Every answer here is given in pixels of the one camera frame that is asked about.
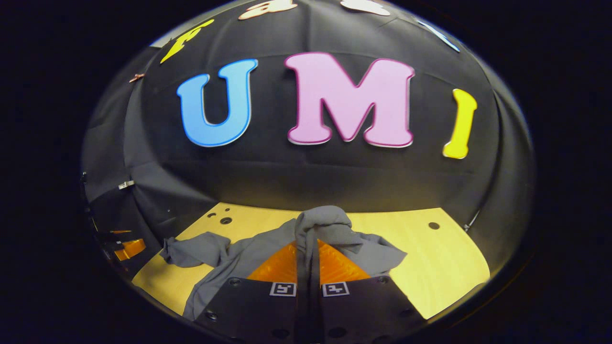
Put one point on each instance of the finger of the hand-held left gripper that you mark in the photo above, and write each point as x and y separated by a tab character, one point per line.
130	248

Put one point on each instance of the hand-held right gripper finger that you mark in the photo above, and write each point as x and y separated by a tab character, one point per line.
301	274
313	274

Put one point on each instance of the gray shirt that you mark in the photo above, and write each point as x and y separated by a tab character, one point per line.
224	258

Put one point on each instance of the small silver clip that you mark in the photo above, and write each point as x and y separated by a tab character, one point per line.
126	185

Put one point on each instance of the black backdrop cloth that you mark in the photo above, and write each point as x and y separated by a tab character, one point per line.
267	177

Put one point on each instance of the small copper clip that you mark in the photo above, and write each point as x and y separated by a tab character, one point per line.
137	76

